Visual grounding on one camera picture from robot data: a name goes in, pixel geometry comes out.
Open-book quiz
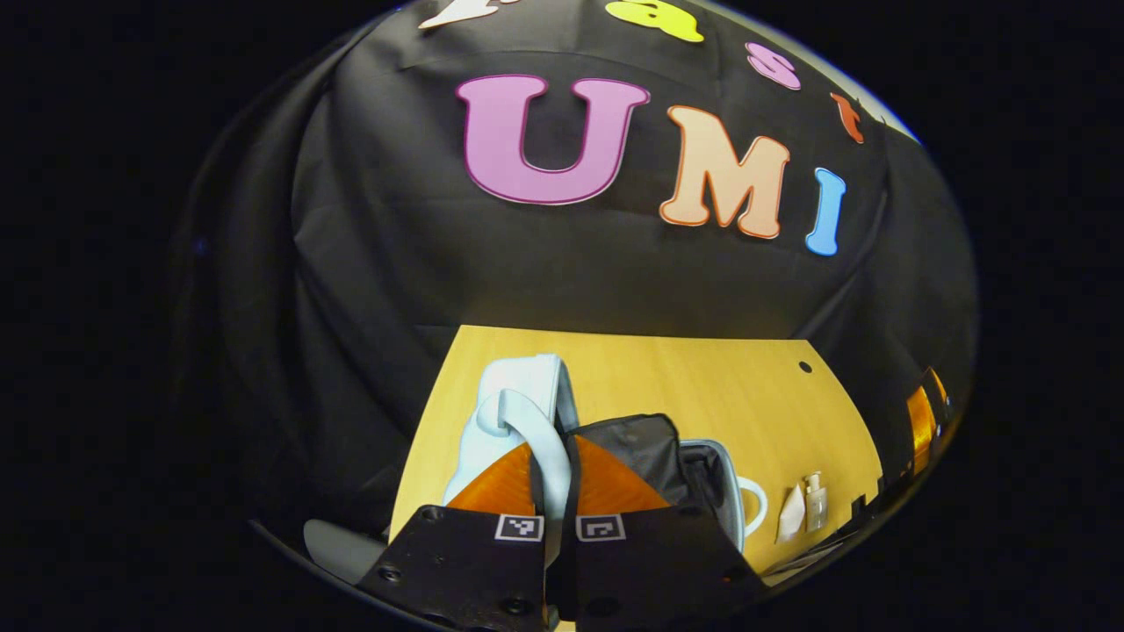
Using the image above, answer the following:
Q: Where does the black backdrop cloth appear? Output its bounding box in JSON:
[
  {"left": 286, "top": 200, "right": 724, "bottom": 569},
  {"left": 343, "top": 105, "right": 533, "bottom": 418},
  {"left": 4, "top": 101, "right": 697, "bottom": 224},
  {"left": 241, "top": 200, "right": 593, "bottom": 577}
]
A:
[{"left": 171, "top": 0, "right": 980, "bottom": 563}]

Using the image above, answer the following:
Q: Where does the light blue suitcase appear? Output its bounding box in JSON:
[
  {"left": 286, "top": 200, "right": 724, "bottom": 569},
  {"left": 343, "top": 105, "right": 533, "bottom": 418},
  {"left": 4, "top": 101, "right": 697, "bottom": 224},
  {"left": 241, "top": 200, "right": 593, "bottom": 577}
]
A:
[{"left": 439, "top": 354, "right": 770, "bottom": 571}]

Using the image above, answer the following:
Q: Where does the white squeeze tube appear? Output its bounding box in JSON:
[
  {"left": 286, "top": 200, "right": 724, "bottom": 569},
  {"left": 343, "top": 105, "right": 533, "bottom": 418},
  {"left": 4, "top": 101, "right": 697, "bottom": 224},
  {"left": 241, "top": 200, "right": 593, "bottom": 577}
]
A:
[{"left": 776, "top": 483, "right": 807, "bottom": 544}]

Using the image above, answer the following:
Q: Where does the white pump bottle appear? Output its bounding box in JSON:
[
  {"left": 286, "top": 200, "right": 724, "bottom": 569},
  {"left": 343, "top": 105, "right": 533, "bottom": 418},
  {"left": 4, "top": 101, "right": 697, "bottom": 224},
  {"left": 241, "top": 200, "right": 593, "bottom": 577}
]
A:
[{"left": 804, "top": 471, "right": 830, "bottom": 533}]

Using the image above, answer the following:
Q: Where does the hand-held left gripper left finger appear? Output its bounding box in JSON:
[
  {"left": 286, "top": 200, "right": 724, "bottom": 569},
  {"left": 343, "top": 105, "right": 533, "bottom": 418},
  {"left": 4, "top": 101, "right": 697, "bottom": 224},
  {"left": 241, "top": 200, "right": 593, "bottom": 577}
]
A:
[{"left": 356, "top": 439, "right": 550, "bottom": 632}]

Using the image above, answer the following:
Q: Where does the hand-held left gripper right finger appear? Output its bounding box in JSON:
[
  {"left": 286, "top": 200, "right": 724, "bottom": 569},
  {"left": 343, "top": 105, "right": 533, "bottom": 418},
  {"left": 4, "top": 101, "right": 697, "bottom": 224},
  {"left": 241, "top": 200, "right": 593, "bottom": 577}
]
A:
[{"left": 562, "top": 434, "right": 767, "bottom": 632}]

